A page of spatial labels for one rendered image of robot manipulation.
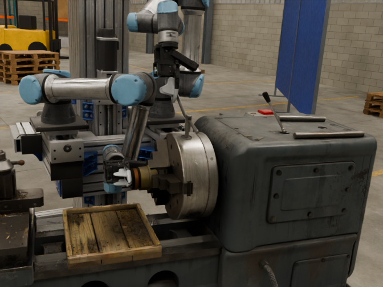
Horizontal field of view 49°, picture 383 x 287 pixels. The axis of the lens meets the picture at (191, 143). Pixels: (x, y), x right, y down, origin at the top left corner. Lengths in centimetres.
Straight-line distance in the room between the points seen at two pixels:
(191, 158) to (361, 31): 1184
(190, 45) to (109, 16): 41
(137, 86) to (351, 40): 1186
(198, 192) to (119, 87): 49
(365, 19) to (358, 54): 97
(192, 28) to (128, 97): 58
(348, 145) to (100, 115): 114
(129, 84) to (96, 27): 61
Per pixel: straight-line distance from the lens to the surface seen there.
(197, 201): 141
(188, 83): 199
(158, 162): 150
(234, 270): 154
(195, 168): 138
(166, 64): 152
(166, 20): 155
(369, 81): 1285
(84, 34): 208
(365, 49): 1294
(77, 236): 153
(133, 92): 155
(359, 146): 160
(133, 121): 175
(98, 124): 208
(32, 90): 177
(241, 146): 137
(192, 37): 200
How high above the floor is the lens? 162
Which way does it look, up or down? 16 degrees down
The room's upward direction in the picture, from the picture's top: 3 degrees clockwise
